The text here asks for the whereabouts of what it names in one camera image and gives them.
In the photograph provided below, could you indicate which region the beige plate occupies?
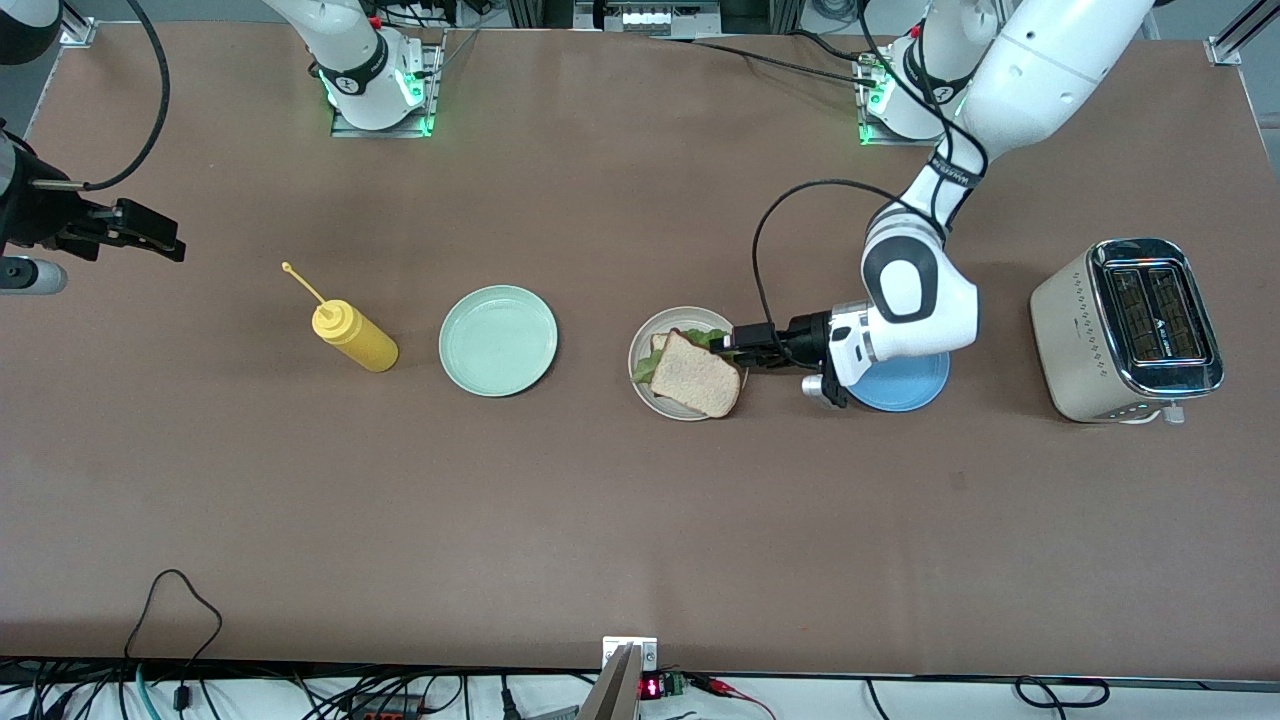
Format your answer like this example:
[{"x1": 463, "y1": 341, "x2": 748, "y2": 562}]
[{"x1": 628, "y1": 306, "x2": 750, "y2": 422}]

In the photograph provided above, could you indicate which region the blue plate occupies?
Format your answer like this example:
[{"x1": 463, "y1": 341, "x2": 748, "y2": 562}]
[{"x1": 846, "y1": 350, "x2": 951, "y2": 413}]

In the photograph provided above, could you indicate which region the mint green plate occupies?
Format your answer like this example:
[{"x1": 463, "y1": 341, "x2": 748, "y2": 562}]
[{"x1": 438, "y1": 285, "x2": 559, "y2": 398}]

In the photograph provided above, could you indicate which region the red clip lead cable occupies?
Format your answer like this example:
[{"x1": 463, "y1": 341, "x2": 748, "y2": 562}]
[{"x1": 690, "y1": 675, "x2": 779, "y2": 720}]

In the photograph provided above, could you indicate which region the brown-crusted bread slice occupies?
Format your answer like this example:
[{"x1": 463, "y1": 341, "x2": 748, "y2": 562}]
[{"x1": 649, "y1": 330, "x2": 743, "y2": 419}]

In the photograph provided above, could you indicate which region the grey aluminium bar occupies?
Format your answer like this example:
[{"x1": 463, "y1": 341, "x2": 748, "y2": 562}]
[{"x1": 578, "y1": 645, "x2": 643, "y2": 720}]

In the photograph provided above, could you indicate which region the thin black looped cable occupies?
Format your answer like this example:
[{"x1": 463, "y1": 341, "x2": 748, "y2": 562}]
[{"x1": 125, "y1": 570, "x2": 223, "y2": 661}]

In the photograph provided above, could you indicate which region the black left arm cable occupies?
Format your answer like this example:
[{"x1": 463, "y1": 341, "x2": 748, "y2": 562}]
[{"x1": 751, "y1": 0, "x2": 991, "y2": 346}]

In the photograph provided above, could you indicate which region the black cable across table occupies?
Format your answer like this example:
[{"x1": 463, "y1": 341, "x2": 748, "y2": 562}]
[{"x1": 650, "y1": 35, "x2": 881, "y2": 89}]

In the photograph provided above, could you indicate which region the white power box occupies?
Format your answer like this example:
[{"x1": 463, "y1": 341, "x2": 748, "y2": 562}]
[{"x1": 575, "y1": 0, "x2": 721, "y2": 36}]

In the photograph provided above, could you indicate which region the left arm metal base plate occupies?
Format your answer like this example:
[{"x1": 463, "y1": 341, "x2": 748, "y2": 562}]
[{"x1": 855, "y1": 50, "x2": 963, "y2": 149}]

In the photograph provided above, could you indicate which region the black coiled cable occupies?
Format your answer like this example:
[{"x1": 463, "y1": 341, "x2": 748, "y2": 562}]
[{"x1": 1015, "y1": 677, "x2": 1111, "y2": 709}]

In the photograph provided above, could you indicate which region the green lettuce leaf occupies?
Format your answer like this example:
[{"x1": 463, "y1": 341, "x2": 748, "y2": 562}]
[{"x1": 632, "y1": 327, "x2": 732, "y2": 386}]

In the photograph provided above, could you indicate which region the white metal bracket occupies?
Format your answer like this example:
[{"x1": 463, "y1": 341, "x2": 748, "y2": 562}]
[{"x1": 602, "y1": 637, "x2": 659, "y2": 673}]

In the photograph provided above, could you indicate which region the yellow squeeze bottle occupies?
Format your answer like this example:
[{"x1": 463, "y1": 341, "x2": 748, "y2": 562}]
[{"x1": 282, "y1": 262, "x2": 400, "y2": 374}]

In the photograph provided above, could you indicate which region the cream and chrome toaster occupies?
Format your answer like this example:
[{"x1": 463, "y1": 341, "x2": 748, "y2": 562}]
[{"x1": 1030, "y1": 238, "x2": 1226, "y2": 426}]

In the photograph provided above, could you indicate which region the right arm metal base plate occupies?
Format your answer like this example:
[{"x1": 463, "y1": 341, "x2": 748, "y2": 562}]
[{"x1": 330, "y1": 30, "x2": 446, "y2": 139}]

